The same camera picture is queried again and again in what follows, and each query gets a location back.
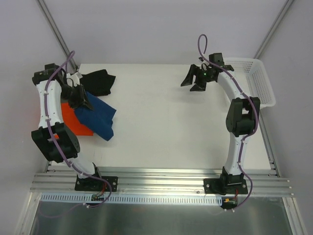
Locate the blue t shirt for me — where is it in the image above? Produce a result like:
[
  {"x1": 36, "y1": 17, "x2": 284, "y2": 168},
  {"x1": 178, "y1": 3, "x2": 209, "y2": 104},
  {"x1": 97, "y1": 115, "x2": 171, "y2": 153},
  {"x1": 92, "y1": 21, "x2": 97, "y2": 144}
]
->
[{"x1": 74, "y1": 92, "x2": 116, "y2": 141}]

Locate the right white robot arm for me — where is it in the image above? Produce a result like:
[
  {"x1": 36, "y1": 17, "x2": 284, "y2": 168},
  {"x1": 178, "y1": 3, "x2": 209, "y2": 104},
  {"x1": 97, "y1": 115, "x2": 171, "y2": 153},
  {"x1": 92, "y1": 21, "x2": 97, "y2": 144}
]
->
[{"x1": 181, "y1": 53, "x2": 260, "y2": 193}]

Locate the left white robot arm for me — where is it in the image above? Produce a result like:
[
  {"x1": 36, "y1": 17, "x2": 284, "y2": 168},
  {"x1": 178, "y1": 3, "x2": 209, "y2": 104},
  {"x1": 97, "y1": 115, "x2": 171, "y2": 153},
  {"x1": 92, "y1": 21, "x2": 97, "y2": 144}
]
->
[{"x1": 31, "y1": 63, "x2": 103, "y2": 190}]

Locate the orange folded t shirt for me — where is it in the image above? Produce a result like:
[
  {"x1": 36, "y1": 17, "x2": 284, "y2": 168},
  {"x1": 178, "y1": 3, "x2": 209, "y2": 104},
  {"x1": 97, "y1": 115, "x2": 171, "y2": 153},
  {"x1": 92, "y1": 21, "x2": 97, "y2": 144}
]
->
[{"x1": 60, "y1": 102, "x2": 94, "y2": 136}]

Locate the black folded t shirt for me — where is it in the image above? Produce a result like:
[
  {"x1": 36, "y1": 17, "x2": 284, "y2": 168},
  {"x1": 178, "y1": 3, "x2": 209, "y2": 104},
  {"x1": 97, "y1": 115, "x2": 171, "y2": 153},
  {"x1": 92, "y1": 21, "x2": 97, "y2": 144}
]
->
[{"x1": 80, "y1": 70, "x2": 116, "y2": 96}]

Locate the white plastic basket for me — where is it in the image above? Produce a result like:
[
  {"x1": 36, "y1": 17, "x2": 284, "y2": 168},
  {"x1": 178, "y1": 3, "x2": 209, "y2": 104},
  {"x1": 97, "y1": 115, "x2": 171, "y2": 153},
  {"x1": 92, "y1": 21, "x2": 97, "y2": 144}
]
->
[{"x1": 224, "y1": 57, "x2": 276, "y2": 109}]

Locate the right corner aluminium profile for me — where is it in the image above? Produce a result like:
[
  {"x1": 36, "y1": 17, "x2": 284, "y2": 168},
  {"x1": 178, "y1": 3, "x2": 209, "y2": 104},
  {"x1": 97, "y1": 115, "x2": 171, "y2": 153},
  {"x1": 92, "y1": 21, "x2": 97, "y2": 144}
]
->
[{"x1": 253, "y1": 0, "x2": 296, "y2": 59}]

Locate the corner aluminium profile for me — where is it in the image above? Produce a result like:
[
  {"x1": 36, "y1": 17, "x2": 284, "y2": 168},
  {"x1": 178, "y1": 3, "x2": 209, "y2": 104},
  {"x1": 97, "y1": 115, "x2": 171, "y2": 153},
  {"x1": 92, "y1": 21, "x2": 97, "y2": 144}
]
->
[
  {"x1": 253, "y1": 0, "x2": 296, "y2": 59},
  {"x1": 36, "y1": 0, "x2": 70, "y2": 58}
]

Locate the left corner aluminium profile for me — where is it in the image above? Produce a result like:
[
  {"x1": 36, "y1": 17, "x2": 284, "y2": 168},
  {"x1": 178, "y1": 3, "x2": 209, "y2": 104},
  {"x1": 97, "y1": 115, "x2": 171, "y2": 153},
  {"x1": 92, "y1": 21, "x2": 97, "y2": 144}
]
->
[{"x1": 36, "y1": 0, "x2": 70, "y2": 58}]

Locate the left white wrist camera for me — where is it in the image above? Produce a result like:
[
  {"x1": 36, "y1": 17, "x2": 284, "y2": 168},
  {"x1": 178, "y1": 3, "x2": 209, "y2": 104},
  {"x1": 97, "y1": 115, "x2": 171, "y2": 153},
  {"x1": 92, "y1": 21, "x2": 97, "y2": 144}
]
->
[{"x1": 66, "y1": 72, "x2": 83, "y2": 87}]

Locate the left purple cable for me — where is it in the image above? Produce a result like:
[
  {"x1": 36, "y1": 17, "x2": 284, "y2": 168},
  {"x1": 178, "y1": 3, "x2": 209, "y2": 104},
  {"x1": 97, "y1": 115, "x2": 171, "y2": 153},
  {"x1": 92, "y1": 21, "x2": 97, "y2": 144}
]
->
[{"x1": 45, "y1": 50, "x2": 113, "y2": 196}]

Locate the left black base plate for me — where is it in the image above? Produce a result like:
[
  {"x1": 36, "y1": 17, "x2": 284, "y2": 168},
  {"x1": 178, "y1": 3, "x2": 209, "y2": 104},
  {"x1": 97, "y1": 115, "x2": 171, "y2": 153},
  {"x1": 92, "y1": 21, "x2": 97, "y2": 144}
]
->
[{"x1": 74, "y1": 176, "x2": 118, "y2": 192}]

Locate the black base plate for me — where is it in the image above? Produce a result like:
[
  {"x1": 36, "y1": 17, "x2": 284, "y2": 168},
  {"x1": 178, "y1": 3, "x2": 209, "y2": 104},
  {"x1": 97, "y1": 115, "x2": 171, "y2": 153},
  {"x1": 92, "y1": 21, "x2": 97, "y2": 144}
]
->
[
  {"x1": 203, "y1": 178, "x2": 248, "y2": 195},
  {"x1": 74, "y1": 176, "x2": 118, "y2": 192}
]

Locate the white slotted cable duct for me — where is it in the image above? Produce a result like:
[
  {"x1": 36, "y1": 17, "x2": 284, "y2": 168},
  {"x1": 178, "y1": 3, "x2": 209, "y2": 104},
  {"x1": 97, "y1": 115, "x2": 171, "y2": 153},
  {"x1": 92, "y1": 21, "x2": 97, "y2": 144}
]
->
[{"x1": 40, "y1": 192, "x2": 222, "y2": 206}]

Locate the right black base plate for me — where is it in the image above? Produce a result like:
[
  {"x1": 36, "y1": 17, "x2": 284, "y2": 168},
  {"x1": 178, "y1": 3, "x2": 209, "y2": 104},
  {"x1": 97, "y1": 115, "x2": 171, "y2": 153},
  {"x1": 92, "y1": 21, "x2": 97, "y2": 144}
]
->
[{"x1": 203, "y1": 178, "x2": 248, "y2": 195}]

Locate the aluminium mounting rail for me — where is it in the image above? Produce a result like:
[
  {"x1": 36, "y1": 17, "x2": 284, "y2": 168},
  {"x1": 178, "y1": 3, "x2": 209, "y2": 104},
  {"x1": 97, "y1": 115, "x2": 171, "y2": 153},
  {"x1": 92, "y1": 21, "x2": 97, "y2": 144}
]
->
[{"x1": 30, "y1": 165, "x2": 295, "y2": 197}]

